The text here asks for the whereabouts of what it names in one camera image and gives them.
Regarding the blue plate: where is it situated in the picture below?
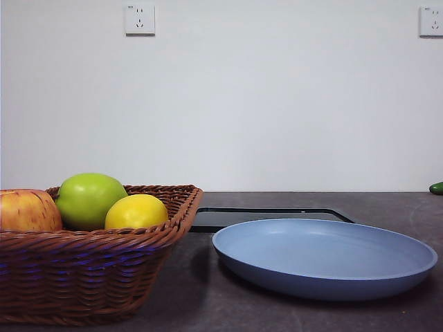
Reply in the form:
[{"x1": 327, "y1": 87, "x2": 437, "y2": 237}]
[{"x1": 212, "y1": 218, "x2": 439, "y2": 302}]

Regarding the white wall socket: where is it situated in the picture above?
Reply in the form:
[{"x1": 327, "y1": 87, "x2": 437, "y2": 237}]
[
  {"x1": 125, "y1": 3, "x2": 156, "y2": 37},
  {"x1": 419, "y1": 6, "x2": 443, "y2": 39}
]

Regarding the brown wicker basket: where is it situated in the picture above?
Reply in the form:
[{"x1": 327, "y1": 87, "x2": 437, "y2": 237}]
[{"x1": 0, "y1": 184, "x2": 204, "y2": 326}]

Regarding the red yellow apple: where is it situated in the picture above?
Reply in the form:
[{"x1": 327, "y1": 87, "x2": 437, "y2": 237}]
[{"x1": 0, "y1": 188, "x2": 64, "y2": 233}]

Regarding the green apple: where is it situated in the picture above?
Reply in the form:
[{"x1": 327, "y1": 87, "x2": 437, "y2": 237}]
[{"x1": 55, "y1": 172, "x2": 129, "y2": 232}]

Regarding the yellow lemon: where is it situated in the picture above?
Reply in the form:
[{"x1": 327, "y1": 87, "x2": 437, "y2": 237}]
[{"x1": 104, "y1": 194, "x2": 170, "y2": 230}]

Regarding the black flat tray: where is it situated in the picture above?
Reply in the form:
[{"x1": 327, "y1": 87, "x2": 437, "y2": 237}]
[{"x1": 189, "y1": 206, "x2": 356, "y2": 233}]

